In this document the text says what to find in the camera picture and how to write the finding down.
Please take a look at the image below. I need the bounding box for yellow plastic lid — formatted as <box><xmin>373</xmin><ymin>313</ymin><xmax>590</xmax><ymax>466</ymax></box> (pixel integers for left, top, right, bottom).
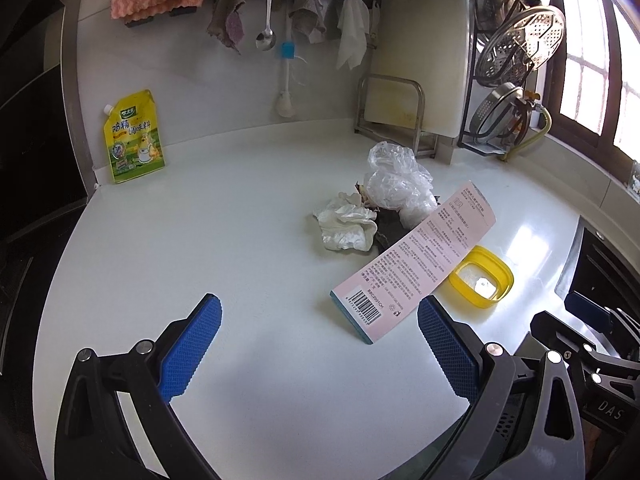
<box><xmin>447</xmin><ymin>245</ymin><xmax>515</xmax><ymax>308</ymax></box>

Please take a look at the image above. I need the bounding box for black kitchen appliance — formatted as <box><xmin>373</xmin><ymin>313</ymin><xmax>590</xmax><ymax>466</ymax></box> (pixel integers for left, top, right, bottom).
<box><xmin>0</xmin><ymin>0</ymin><xmax>98</xmax><ymax>480</ymax></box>

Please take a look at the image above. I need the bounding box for white tissue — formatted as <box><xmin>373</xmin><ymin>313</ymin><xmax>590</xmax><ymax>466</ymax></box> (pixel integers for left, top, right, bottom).
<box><xmin>312</xmin><ymin>191</ymin><xmax>379</xmax><ymax>253</ymax></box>

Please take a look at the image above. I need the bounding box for dark grey towel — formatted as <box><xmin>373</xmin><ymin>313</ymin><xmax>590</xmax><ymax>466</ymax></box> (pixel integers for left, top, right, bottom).
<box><xmin>352</xmin><ymin>180</ymin><xmax>441</xmax><ymax>261</ymax></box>

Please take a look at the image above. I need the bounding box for black lid rack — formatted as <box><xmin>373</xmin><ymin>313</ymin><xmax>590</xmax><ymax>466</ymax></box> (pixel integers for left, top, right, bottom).
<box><xmin>457</xmin><ymin>30</ymin><xmax>531</xmax><ymax>156</ymax></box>

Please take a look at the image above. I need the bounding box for glass lid brown handle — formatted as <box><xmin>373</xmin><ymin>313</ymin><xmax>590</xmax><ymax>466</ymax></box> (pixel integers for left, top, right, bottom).
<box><xmin>470</xmin><ymin>82</ymin><xmax>538</xmax><ymax>143</ymax></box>

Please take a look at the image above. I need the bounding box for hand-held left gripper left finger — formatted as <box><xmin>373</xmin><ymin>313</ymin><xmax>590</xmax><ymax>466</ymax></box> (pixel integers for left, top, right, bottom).
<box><xmin>54</xmin><ymin>292</ymin><xmax>223</xmax><ymax>480</ymax></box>

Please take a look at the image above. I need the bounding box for blue white bottle brush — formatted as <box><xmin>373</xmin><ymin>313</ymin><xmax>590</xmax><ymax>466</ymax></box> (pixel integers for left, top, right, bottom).
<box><xmin>272</xmin><ymin>42</ymin><xmax>301</xmax><ymax>120</ymax></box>

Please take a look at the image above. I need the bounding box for perforated steel steamer plate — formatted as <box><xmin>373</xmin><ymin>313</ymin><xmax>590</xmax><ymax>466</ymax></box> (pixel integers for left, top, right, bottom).
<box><xmin>475</xmin><ymin>6</ymin><xmax>567</xmax><ymax>88</ymax></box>

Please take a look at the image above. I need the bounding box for steel sink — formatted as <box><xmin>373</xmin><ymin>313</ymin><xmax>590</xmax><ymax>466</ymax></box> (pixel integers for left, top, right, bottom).
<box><xmin>555</xmin><ymin>215</ymin><xmax>640</xmax><ymax>321</ymax></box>

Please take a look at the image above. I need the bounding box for metal spoon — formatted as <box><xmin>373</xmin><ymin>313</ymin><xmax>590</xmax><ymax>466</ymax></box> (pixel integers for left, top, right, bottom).
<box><xmin>255</xmin><ymin>0</ymin><xmax>279</xmax><ymax>52</ymax></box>

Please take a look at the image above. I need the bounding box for yellow seasoning pouch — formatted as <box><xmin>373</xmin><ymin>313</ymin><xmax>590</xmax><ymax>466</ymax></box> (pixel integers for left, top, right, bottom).
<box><xmin>102</xmin><ymin>89</ymin><xmax>167</xmax><ymax>184</ymax></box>

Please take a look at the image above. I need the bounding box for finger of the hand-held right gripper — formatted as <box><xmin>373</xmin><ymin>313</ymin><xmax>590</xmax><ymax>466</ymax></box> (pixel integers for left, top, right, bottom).
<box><xmin>564</xmin><ymin>290</ymin><xmax>640</xmax><ymax>361</ymax></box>
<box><xmin>529</xmin><ymin>311</ymin><xmax>608</xmax><ymax>386</ymax></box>

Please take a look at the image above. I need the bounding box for white cutting board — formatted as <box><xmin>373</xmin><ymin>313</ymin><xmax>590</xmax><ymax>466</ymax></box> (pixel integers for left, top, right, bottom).
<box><xmin>367</xmin><ymin>0</ymin><xmax>473</xmax><ymax>138</ymax></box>

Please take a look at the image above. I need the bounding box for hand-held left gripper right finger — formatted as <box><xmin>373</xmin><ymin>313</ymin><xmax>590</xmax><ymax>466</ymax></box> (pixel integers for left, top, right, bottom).
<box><xmin>416</xmin><ymin>294</ymin><xmax>586</xmax><ymax>480</ymax></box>

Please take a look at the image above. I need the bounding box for window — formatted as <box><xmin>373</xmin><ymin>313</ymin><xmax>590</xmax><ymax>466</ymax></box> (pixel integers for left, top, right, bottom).
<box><xmin>545</xmin><ymin>0</ymin><xmax>640</xmax><ymax>161</ymax></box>

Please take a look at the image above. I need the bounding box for metal cutting board rack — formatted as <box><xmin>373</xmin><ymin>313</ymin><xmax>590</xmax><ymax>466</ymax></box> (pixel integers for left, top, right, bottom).
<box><xmin>354</xmin><ymin>74</ymin><xmax>441</xmax><ymax>161</ymax></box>

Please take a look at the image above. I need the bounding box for pink paper box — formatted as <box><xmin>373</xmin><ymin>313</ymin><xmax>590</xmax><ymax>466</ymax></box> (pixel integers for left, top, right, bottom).
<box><xmin>330</xmin><ymin>181</ymin><xmax>497</xmax><ymax>346</ymax></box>

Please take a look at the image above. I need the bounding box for yellow gas hose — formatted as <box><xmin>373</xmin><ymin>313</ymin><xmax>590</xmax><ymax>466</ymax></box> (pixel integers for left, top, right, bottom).
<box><xmin>502</xmin><ymin>107</ymin><xmax>553</xmax><ymax>161</ymax></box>

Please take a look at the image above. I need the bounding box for white cloth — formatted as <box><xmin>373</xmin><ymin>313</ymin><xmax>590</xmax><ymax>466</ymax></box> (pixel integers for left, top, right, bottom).
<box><xmin>335</xmin><ymin>0</ymin><xmax>372</xmax><ymax>71</ymax></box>

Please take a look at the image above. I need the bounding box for grey purple dish cloth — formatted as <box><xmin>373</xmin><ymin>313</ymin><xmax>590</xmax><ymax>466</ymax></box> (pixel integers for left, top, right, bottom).
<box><xmin>206</xmin><ymin>0</ymin><xmax>247</xmax><ymax>56</ymax></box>

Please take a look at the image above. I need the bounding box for gas valve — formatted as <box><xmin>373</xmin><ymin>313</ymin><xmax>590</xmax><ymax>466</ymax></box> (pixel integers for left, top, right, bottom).
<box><xmin>522</xmin><ymin>89</ymin><xmax>546</xmax><ymax>126</ymax></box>

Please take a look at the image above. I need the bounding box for clear plastic bag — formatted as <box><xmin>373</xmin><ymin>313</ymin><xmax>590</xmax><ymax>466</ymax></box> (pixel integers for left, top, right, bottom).
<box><xmin>362</xmin><ymin>141</ymin><xmax>441</xmax><ymax>228</ymax></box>

